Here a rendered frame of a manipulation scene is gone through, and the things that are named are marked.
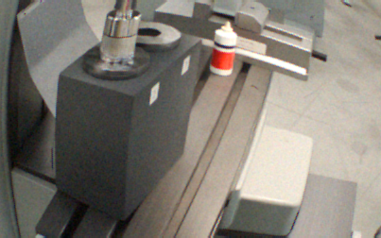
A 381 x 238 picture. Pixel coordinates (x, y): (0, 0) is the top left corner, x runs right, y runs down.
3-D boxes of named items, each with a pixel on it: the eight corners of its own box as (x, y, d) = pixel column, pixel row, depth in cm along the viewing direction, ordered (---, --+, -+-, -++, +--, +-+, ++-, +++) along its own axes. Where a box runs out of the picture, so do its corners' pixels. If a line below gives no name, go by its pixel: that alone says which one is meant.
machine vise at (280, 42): (311, 59, 152) (315, 21, 147) (307, 82, 140) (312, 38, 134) (167, 19, 158) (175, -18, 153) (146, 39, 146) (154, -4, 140)
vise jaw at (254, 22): (268, 19, 150) (269, 6, 148) (261, 34, 139) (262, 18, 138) (243, 11, 151) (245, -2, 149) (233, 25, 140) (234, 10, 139)
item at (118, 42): (95, 62, 85) (102, 25, 82) (101, 48, 89) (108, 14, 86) (130, 64, 85) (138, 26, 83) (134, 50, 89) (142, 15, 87)
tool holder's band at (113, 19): (102, 25, 82) (104, 19, 82) (108, 14, 86) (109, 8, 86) (138, 26, 83) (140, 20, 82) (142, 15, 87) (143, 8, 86)
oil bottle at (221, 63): (233, 70, 138) (239, 21, 132) (229, 77, 134) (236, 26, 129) (212, 64, 138) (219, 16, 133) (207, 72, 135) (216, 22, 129)
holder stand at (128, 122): (184, 155, 108) (205, 29, 99) (125, 222, 90) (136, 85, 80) (112, 129, 111) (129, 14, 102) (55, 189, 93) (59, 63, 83)
